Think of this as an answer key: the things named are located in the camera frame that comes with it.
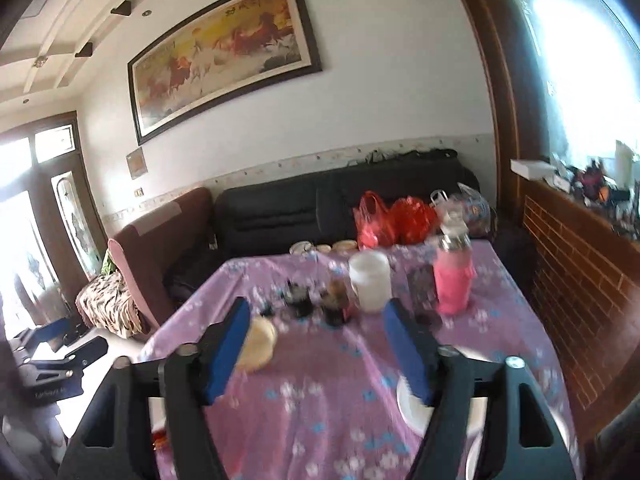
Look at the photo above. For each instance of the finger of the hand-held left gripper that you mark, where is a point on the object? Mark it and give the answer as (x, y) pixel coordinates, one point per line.
(90, 346)
(50, 331)

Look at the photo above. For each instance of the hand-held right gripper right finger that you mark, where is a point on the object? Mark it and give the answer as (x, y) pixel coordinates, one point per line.
(407, 355)

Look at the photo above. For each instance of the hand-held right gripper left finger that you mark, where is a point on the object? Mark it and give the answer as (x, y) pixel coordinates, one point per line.
(227, 350)

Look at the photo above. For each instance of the red plate gold rim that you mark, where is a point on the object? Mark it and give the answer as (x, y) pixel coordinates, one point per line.
(160, 442)

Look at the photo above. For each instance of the brown patterned blanket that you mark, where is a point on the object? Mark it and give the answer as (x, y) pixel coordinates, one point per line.
(110, 305)

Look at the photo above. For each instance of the green cloth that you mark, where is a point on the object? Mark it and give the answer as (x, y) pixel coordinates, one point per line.
(107, 265)

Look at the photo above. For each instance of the white jar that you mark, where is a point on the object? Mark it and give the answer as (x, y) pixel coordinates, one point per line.
(370, 280)

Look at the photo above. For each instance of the black jar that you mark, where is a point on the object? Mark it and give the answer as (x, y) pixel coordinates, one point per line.
(299, 300)

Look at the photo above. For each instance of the brown jar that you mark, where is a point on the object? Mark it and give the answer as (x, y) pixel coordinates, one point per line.
(336, 305)

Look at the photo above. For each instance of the pink water bottle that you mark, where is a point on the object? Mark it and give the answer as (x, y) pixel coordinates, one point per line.
(452, 280)

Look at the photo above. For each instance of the purple floral tablecloth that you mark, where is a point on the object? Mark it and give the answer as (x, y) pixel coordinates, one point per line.
(325, 410)

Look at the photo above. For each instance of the brown armchair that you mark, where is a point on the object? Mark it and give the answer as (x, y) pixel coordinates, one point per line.
(165, 240)

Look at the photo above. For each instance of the red plastic bag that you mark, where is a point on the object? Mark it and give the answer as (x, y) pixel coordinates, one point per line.
(372, 225)
(412, 220)

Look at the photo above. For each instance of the black leather sofa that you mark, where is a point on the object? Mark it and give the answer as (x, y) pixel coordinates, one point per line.
(280, 215)

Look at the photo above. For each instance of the wooden glass door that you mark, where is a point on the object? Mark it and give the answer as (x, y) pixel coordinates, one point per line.
(82, 170)

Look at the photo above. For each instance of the brick-faced wooden counter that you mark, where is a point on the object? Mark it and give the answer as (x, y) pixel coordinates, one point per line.
(575, 270)

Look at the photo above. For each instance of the white flat box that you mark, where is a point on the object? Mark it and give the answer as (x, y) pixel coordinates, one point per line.
(532, 167)

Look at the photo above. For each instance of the dark wooden pillar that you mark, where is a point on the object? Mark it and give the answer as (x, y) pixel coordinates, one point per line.
(492, 85)

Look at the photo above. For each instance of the white paper container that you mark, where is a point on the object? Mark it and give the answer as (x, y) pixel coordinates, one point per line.
(624, 162)

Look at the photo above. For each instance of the framed horse painting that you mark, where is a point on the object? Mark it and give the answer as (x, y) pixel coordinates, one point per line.
(225, 50)

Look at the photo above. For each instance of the window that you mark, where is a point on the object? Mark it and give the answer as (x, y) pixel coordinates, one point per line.
(575, 50)

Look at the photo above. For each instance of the small wall plaque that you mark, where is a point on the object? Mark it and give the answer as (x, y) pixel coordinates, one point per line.
(136, 162)

